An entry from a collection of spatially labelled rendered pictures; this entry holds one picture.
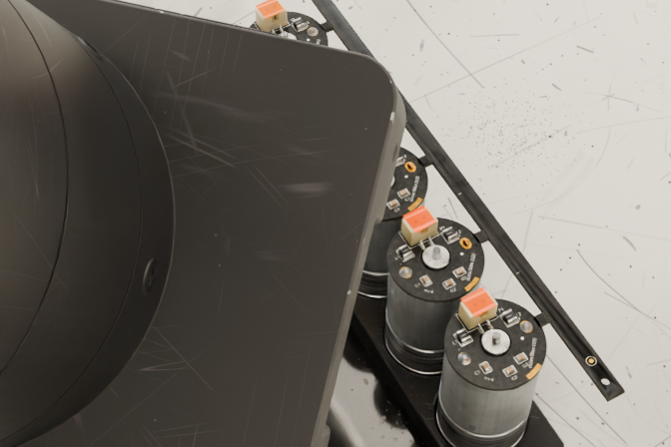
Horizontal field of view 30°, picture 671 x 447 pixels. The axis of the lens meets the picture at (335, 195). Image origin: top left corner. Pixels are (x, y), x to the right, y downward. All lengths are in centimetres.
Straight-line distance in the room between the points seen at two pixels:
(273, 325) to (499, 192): 27
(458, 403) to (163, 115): 18
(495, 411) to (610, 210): 12
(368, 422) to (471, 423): 4
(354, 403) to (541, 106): 13
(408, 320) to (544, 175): 11
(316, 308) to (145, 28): 4
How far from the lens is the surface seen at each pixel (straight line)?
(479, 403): 32
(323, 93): 15
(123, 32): 16
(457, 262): 32
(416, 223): 32
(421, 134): 34
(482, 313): 31
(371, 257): 35
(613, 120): 44
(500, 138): 42
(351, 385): 36
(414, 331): 33
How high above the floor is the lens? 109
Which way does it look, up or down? 55 degrees down
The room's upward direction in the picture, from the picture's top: 1 degrees counter-clockwise
